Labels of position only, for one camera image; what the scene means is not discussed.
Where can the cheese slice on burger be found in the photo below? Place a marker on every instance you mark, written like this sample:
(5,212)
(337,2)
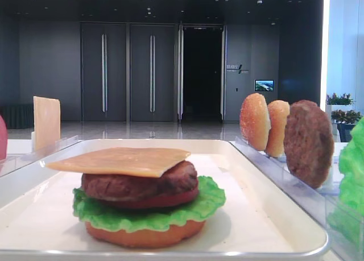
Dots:
(138,162)

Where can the flower planter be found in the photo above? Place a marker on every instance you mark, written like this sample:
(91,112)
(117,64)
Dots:
(334,99)
(348,117)

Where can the wall display screen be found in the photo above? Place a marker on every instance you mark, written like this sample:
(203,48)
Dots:
(264,85)

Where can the left dark double door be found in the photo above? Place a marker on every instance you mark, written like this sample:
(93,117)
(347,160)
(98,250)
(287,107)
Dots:
(104,72)

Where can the brown meat patty in rack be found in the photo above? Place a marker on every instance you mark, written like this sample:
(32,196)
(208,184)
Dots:
(308,143)

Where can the right clear acrylic rack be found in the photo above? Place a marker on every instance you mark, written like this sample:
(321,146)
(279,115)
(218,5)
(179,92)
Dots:
(318,203)

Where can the clear acrylic rack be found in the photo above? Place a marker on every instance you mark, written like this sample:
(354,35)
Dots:
(20,153)
(318,203)

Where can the lower flower planter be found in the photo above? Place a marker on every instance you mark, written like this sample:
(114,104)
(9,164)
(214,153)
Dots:
(348,117)

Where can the green lettuce leaf on burger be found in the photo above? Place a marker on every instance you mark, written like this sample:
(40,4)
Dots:
(105,217)

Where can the red tomato slice in rack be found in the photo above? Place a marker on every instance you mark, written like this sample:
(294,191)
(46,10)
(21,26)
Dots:
(3,139)

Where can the middle dark double door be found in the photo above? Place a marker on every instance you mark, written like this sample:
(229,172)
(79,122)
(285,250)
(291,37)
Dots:
(152,73)

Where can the red tomato slice on burger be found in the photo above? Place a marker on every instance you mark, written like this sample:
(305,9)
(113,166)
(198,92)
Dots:
(157,202)

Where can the brown meat patty on burger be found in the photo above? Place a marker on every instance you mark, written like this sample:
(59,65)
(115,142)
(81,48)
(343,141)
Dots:
(178,179)

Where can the dark double door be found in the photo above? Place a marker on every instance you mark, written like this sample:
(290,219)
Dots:
(152,73)
(104,72)

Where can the upright cheese slice in rack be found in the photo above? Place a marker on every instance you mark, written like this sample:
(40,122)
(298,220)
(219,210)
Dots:
(47,129)

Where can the green lettuce in rack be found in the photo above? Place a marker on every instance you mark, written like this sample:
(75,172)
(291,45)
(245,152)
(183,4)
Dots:
(351,175)

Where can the sesame top bun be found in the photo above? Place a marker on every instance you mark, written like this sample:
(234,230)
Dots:
(254,121)

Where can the upper flower planter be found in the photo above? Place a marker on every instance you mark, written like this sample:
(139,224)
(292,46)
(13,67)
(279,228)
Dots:
(334,99)

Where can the bottom bun half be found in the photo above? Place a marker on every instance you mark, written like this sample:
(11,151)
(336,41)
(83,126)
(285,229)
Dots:
(147,238)

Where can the sesame bun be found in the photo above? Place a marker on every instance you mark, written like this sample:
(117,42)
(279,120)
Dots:
(254,121)
(278,111)

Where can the left clear acrylic rack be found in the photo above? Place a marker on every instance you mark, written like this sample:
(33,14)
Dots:
(20,153)

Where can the white metal tray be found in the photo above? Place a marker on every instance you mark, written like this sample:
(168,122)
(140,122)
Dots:
(257,222)

